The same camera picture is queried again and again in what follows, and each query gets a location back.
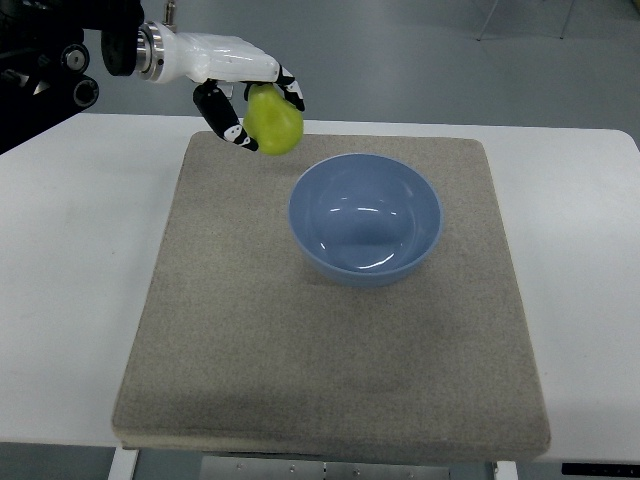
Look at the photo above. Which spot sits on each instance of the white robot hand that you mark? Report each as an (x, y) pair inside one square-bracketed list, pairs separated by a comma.
[(163, 56)]

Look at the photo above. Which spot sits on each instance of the green pear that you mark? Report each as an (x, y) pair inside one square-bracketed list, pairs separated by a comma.
[(273, 122)]

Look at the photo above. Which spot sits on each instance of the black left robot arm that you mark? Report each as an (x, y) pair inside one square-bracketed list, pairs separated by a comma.
[(246, 97)]

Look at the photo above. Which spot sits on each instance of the blue ceramic bowl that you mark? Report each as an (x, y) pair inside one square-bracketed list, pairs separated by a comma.
[(364, 220)]

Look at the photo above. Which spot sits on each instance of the grey fabric mat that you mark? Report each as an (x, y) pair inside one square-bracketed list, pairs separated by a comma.
[(243, 348)]

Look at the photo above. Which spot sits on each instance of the white table leg frame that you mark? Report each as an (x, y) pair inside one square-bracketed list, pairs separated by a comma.
[(123, 465)]

